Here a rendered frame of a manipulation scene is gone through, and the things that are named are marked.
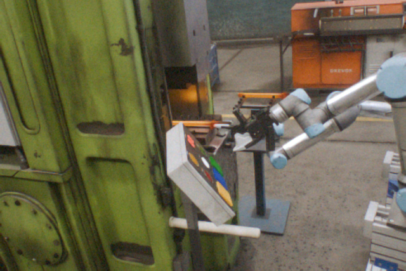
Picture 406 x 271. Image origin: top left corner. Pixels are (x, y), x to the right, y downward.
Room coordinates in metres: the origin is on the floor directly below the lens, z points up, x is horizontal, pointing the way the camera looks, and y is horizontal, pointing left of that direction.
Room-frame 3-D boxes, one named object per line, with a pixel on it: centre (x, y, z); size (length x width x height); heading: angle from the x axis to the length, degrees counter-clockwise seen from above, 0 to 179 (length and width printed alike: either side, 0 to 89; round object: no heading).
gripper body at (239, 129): (1.64, -0.21, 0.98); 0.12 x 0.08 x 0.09; 68
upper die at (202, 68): (1.76, 0.15, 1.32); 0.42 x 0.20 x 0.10; 68
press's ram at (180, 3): (1.80, 0.13, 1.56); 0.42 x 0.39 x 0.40; 68
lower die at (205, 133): (1.76, 0.15, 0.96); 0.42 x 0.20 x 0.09; 68
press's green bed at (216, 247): (1.81, 0.14, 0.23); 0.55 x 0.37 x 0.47; 68
